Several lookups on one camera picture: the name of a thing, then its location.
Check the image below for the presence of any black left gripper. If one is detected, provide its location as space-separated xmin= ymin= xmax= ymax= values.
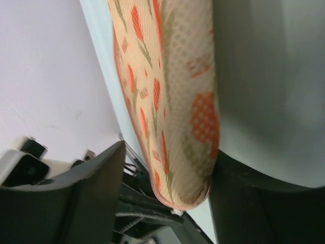
xmin=111 ymin=142 xmax=211 ymax=244

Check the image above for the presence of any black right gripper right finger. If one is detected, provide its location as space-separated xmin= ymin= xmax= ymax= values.
xmin=210 ymin=151 xmax=324 ymax=243

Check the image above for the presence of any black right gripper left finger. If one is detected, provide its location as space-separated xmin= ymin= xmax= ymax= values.
xmin=1 ymin=141 xmax=125 ymax=243

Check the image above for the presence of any pink floral mesh laundry bag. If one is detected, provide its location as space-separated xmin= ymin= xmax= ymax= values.
xmin=108 ymin=1 xmax=219 ymax=211

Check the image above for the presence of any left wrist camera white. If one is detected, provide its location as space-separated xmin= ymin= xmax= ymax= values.
xmin=1 ymin=137 xmax=73 ymax=187

